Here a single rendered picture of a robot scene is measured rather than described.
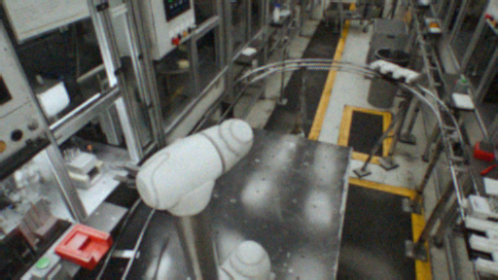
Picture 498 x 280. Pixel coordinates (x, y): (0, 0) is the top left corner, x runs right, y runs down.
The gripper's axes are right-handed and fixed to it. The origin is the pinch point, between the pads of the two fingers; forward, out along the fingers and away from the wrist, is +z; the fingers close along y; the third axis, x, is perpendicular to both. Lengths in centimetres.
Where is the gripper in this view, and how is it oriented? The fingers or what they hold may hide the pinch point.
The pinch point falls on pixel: (118, 172)
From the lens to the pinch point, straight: 158.4
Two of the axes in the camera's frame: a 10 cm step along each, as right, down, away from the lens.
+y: 0.1, -8.0, -6.0
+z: -9.5, -2.0, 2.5
